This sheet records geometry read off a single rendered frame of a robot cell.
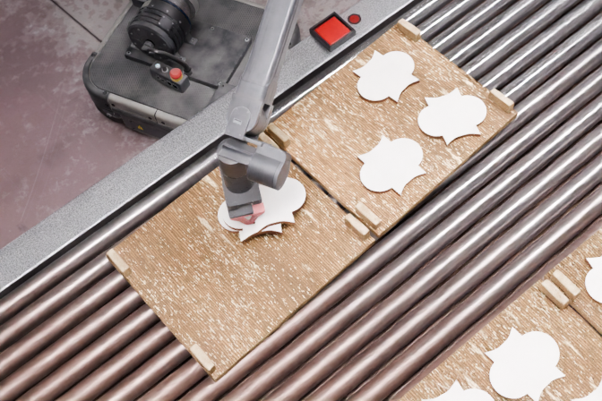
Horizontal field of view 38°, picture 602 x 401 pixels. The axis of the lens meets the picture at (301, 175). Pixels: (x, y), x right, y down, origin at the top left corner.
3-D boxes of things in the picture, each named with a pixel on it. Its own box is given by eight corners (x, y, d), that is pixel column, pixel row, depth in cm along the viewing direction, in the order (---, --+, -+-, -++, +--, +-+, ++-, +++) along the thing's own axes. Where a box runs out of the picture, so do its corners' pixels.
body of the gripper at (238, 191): (252, 159, 169) (248, 138, 163) (262, 204, 164) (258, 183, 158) (219, 166, 169) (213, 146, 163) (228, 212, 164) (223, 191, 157)
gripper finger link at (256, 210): (262, 198, 174) (256, 174, 166) (269, 229, 170) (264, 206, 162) (227, 206, 174) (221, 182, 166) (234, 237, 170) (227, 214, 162)
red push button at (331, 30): (313, 33, 202) (313, 29, 201) (334, 19, 204) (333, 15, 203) (331, 48, 200) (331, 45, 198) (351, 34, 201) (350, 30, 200)
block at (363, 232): (343, 222, 175) (342, 216, 173) (350, 217, 176) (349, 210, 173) (364, 242, 173) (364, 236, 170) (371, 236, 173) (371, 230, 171)
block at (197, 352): (191, 353, 164) (187, 348, 162) (198, 346, 165) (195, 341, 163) (210, 376, 162) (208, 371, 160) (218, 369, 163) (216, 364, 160)
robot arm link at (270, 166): (250, 108, 162) (234, 103, 154) (306, 128, 159) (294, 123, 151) (229, 170, 163) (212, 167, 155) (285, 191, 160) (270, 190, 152)
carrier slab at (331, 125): (263, 133, 189) (262, 129, 188) (399, 25, 201) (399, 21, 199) (379, 239, 175) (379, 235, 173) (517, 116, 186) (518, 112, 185)
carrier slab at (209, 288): (107, 258, 177) (105, 254, 176) (261, 136, 189) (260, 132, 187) (215, 383, 163) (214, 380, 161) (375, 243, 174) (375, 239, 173)
